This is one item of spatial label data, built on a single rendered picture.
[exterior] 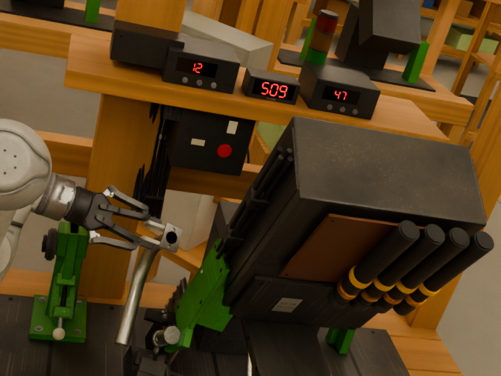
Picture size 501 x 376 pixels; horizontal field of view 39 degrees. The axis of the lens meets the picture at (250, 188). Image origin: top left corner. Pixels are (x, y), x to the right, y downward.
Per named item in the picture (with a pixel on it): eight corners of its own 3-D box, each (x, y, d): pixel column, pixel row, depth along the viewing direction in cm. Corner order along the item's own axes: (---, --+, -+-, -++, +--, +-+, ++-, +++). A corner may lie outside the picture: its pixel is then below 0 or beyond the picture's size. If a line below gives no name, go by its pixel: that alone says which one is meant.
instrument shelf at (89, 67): (443, 154, 169) (450, 139, 167) (62, 87, 144) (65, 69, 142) (405, 113, 190) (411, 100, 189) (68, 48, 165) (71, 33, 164)
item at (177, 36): (178, 73, 152) (185, 42, 149) (109, 60, 148) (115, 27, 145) (175, 62, 158) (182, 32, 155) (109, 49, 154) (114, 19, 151)
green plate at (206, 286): (211, 353, 153) (259, 280, 145) (178, 342, 150) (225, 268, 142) (205, 318, 163) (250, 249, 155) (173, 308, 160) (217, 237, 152)
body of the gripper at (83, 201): (66, 218, 139) (109, 233, 142) (80, 179, 142) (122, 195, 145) (57, 224, 145) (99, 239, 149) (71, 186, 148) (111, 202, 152)
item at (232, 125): (241, 177, 163) (257, 119, 157) (169, 166, 159) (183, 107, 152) (232, 154, 174) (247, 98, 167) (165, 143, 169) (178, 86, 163)
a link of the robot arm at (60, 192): (54, 166, 139) (83, 177, 141) (45, 176, 147) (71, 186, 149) (39, 209, 136) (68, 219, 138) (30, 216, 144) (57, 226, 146)
